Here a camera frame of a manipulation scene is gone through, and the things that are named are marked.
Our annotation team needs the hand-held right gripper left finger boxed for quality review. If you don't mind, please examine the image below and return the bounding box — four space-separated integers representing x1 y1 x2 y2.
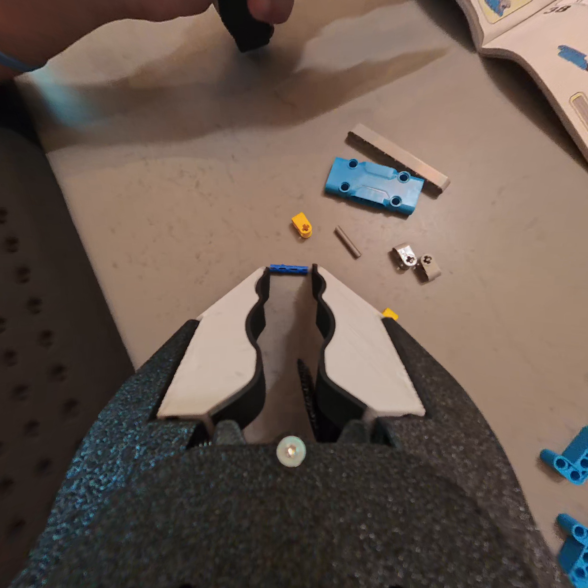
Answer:
156 266 272 436

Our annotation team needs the small grey connector piece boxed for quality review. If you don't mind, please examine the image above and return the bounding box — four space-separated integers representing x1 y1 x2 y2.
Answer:
416 254 443 283
392 243 418 272

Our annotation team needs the instruction booklet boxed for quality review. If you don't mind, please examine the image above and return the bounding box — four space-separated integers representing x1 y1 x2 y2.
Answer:
455 0 588 164

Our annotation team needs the blue wrist band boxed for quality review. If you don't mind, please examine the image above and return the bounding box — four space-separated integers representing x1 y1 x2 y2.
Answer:
0 50 44 73

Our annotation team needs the blue flat block piece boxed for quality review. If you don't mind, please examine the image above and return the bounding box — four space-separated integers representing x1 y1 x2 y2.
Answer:
325 156 425 216

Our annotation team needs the short grey axle piece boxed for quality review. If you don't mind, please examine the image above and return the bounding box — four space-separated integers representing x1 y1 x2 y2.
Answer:
334 225 362 259

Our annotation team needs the grey desk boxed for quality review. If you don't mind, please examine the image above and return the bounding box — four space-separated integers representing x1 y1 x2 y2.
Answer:
14 0 588 552

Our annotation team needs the person's left hand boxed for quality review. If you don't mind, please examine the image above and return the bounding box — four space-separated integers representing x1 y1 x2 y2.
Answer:
0 0 296 67

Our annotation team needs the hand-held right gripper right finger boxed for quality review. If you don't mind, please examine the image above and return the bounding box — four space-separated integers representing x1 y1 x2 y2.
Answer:
311 263 426 435

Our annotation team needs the pile of building block pieces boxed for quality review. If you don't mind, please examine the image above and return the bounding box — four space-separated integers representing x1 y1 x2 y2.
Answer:
540 425 588 579

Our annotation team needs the grey beam piece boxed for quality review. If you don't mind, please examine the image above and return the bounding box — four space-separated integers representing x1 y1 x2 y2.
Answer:
347 122 451 197

